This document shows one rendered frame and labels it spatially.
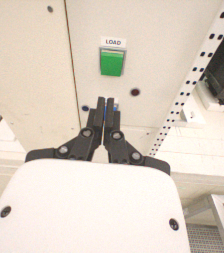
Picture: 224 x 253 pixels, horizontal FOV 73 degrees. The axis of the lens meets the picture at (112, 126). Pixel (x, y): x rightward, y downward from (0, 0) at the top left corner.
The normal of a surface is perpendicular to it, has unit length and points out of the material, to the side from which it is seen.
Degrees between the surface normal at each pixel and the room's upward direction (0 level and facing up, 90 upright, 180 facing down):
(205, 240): 0
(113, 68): 90
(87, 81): 90
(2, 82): 90
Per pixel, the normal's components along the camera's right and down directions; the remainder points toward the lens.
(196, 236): 0.07, -0.66
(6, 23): -0.05, 0.75
